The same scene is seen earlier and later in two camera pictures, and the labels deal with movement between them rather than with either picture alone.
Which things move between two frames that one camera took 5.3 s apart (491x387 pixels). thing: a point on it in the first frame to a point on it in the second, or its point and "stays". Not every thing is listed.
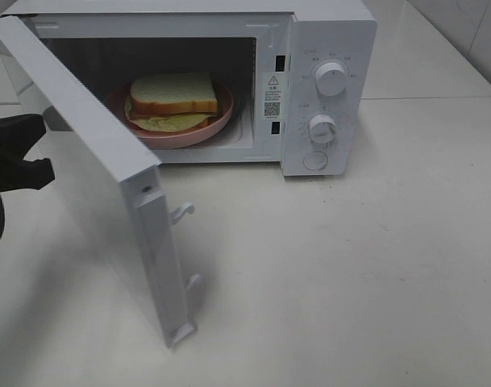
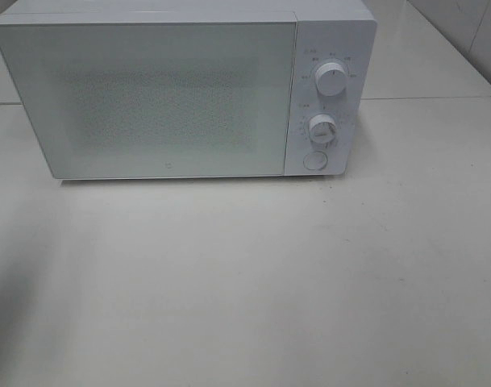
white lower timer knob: [322, 129] stays
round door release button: [315, 160] stays
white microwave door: [110, 179] to [131, 96]
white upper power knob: [331, 79] stays
